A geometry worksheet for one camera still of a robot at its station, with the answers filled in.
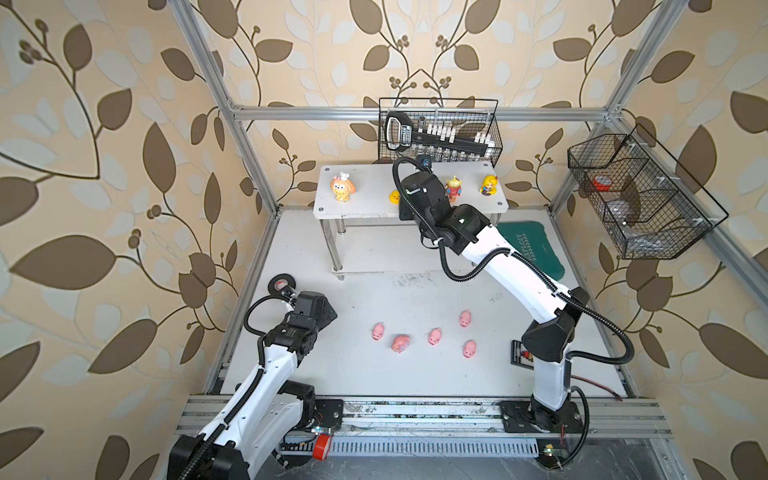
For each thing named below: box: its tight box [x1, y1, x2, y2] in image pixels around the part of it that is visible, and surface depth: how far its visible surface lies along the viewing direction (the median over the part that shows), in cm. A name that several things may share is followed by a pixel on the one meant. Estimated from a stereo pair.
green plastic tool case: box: [497, 221, 565, 282], surface depth 104 cm
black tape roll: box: [268, 273, 296, 295], surface depth 101 cm
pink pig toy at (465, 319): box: [459, 310, 472, 328], surface depth 92 cm
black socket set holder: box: [384, 111, 494, 156], surface depth 86 cm
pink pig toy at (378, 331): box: [372, 323, 385, 341], surface depth 89 cm
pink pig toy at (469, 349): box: [462, 340, 477, 359], surface depth 86 cm
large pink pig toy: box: [391, 335, 411, 353], surface depth 84 cm
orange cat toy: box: [330, 172, 356, 202], surface depth 74 cm
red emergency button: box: [312, 434, 331, 461], surface depth 68 cm
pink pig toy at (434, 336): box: [428, 328, 442, 346], surface depth 88 cm
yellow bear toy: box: [480, 174, 499, 196], surface depth 76 cm
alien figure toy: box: [445, 175, 463, 203], surface depth 72 cm
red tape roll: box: [592, 175, 612, 192], surface depth 83 cm
